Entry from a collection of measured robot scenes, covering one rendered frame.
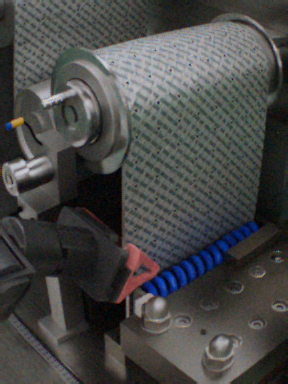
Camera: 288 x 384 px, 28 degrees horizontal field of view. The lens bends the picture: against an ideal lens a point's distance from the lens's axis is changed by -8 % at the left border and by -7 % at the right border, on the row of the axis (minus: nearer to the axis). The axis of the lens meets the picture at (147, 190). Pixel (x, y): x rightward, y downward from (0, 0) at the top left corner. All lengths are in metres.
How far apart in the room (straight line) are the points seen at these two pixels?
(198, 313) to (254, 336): 0.08
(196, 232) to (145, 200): 0.12
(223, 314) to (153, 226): 0.14
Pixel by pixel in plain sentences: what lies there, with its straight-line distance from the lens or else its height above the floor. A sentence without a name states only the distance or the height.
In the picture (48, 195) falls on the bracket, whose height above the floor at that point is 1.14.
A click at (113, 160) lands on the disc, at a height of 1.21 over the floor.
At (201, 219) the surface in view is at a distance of 0.78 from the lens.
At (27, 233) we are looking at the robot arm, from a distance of 0.57.
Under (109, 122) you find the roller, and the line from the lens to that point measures 0.62.
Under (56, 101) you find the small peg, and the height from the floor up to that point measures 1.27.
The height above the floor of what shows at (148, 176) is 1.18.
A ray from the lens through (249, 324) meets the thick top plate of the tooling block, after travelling 0.72.
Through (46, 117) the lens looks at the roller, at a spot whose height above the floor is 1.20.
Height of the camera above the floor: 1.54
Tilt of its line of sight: 34 degrees down
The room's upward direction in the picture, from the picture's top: 1 degrees clockwise
